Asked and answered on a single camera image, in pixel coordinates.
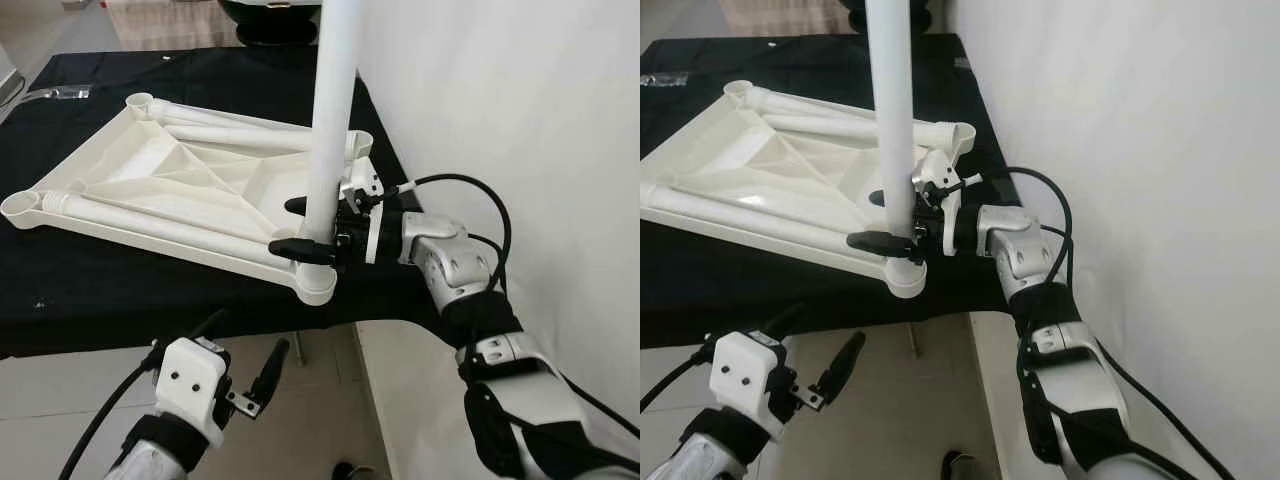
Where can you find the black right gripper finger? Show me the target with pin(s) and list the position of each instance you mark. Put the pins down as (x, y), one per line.
(880, 195)
(880, 245)
(298, 205)
(305, 253)

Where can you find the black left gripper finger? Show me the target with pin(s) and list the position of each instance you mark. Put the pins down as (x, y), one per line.
(783, 320)
(210, 325)
(270, 375)
(842, 368)

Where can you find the white plastic table leg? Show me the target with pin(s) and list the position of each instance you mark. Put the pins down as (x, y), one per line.
(240, 138)
(895, 100)
(760, 215)
(800, 103)
(335, 100)
(220, 118)
(150, 222)
(830, 125)

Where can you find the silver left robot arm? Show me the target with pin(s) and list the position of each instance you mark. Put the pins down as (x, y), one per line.
(700, 465)
(150, 465)

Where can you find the grey metal table leg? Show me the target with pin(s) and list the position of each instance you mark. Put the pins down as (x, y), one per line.
(911, 338)
(301, 348)

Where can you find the black tablecloth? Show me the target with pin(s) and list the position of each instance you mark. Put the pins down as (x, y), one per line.
(100, 300)
(720, 300)

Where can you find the white plastic table top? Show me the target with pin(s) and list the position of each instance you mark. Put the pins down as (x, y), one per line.
(150, 180)
(760, 170)

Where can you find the clear plastic bag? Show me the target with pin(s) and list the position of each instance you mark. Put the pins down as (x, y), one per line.
(668, 77)
(60, 92)

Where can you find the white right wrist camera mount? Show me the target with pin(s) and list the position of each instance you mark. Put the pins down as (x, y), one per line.
(935, 165)
(385, 240)

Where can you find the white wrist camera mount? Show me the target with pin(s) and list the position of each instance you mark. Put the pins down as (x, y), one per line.
(935, 165)
(385, 240)
(190, 380)
(745, 370)

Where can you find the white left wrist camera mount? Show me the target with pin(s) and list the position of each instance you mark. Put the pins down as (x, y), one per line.
(190, 380)
(745, 370)

